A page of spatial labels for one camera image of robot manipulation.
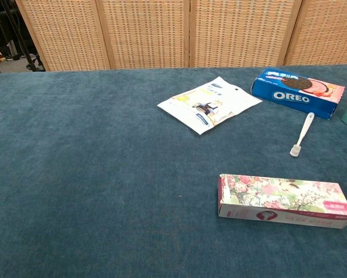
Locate floral pink toothpaste box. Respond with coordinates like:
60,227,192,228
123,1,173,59
218,173,347,229

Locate woven rattan folding screen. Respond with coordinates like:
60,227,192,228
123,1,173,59
14,0,347,72

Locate blue Oreo cookie box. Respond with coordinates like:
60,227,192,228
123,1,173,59
250,68,346,120

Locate blue table cloth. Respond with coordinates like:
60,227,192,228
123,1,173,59
0,64,347,278

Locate black tripod stand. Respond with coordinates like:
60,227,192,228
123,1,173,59
0,0,46,72

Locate white toothbrush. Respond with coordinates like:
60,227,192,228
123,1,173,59
289,112,315,158

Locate white printed snack pouch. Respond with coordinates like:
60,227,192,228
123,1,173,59
156,76,263,136

